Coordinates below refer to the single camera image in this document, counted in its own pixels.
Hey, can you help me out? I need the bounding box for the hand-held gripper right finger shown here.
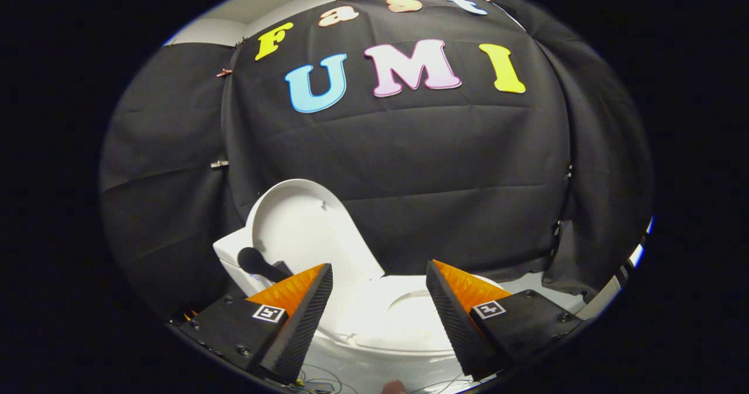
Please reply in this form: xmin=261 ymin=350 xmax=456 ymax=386
xmin=425 ymin=259 xmax=584 ymax=381

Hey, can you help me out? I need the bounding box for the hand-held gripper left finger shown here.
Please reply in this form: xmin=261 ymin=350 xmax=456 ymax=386
xmin=178 ymin=263 xmax=334 ymax=384

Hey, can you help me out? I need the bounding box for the black round lid tab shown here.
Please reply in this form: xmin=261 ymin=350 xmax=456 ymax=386
xmin=237 ymin=246 xmax=293 ymax=283

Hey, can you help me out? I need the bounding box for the white toilet lid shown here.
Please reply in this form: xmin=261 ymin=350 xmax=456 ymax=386
xmin=246 ymin=179 xmax=385 ymax=292

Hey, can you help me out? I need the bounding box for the white toilet seat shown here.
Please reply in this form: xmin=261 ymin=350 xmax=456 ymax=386
xmin=319 ymin=274 xmax=501 ymax=354

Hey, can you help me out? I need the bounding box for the white ceramic toilet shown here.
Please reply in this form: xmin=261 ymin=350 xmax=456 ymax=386
xmin=212 ymin=248 xmax=469 ymax=394

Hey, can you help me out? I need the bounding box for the black backdrop cloth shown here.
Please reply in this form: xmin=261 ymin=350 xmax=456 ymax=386
xmin=99 ymin=0 xmax=653 ymax=324

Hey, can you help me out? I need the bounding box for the grey panel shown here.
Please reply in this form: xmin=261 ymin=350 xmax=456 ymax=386
xmin=576 ymin=277 xmax=621 ymax=320

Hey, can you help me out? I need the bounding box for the black white striped object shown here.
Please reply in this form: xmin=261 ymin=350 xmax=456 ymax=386
xmin=611 ymin=215 xmax=653 ymax=283

